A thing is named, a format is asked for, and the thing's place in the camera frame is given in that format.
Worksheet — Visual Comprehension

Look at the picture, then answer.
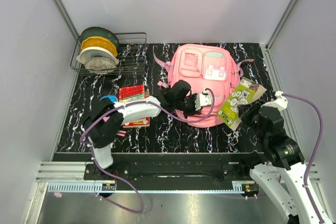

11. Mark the green comic book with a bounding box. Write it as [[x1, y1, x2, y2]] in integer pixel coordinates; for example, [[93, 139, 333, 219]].
[[217, 77, 266, 131]]

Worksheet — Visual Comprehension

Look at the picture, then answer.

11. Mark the pink school backpack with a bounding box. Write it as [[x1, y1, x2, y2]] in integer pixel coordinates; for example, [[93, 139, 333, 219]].
[[153, 44, 253, 128]]

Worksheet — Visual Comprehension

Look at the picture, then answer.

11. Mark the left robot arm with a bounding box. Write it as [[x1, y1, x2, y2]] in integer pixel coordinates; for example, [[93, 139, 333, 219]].
[[80, 80, 213, 180]]

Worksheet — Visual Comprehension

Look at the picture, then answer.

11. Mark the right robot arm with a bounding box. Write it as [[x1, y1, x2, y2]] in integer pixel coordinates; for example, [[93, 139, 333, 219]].
[[238, 99, 333, 223]]

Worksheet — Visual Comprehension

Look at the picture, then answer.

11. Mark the red treehouse book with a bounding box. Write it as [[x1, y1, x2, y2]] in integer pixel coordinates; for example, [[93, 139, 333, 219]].
[[119, 84, 150, 128]]

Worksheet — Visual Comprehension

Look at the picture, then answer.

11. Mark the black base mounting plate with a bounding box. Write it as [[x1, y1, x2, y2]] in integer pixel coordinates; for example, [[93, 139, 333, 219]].
[[84, 162, 250, 181]]

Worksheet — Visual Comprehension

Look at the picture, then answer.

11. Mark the pink blue pencil case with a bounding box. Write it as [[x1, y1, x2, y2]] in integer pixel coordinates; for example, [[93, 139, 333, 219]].
[[99, 95, 118, 104]]

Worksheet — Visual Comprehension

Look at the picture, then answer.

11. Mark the speckled beige plate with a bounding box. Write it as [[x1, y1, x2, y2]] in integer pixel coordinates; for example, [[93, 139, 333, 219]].
[[84, 57, 119, 74]]

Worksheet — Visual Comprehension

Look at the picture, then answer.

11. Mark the white blue-rimmed plate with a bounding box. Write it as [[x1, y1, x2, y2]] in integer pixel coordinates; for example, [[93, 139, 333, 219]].
[[76, 47, 119, 64]]

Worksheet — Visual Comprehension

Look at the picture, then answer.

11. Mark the yellow plate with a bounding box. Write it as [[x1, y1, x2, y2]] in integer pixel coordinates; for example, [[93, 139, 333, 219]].
[[81, 36, 118, 57]]

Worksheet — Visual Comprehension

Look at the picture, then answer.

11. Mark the dark green plate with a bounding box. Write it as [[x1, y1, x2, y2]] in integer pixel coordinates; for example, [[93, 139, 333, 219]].
[[80, 27, 119, 49]]

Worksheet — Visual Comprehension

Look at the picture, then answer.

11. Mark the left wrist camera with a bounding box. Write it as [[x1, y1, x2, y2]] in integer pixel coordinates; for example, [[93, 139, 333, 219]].
[[195, 91, 212, 109]]

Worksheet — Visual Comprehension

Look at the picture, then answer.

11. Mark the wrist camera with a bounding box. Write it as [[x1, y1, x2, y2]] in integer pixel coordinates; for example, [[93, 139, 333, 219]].
[[195, 91, 212, 109], [269, 91, 288, 111]]

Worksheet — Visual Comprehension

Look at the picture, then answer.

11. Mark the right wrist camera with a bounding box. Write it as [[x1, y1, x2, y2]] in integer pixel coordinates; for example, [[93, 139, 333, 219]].
[[269, 91, 288, 111]]

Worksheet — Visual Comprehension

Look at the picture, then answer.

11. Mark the grey wire dish rack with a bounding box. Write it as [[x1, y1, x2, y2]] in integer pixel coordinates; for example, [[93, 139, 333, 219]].
[[70, 33, 147, 76]]

